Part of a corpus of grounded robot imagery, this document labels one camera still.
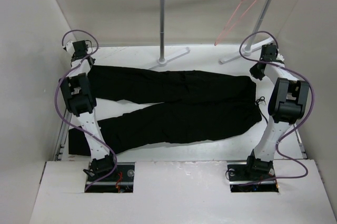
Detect black trousers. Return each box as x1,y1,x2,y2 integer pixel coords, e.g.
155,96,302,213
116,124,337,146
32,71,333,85
67,64,266,158

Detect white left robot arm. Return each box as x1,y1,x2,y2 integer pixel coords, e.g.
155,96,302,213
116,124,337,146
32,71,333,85
59,40,118,182

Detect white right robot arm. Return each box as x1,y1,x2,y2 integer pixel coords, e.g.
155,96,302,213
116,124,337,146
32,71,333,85
244,44,310,181

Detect white clothes rack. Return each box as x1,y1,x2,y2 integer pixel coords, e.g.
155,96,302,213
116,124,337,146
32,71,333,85
147,0,272,69

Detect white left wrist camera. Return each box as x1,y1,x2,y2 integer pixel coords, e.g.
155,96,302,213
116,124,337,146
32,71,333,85
63,40,75,55

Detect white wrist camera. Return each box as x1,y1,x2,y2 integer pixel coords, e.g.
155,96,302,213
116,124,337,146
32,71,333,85
276,53,284,64
63,40,75,55

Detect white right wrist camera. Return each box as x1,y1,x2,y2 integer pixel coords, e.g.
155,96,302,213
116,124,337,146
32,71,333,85
276,53,284,64

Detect pink wire hanger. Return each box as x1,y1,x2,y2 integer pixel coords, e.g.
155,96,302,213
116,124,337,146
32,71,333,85
214,0,257,46

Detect left aluminium frame rail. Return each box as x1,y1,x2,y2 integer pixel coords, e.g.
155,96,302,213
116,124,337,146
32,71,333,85
53,120,69,161

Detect aluminium frame rail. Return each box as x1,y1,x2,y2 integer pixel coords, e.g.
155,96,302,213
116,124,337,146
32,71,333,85
53,120,69,161
295,130,308,159

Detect right aluminium frame rail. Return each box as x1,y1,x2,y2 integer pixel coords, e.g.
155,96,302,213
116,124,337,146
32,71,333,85
295,130,308,159

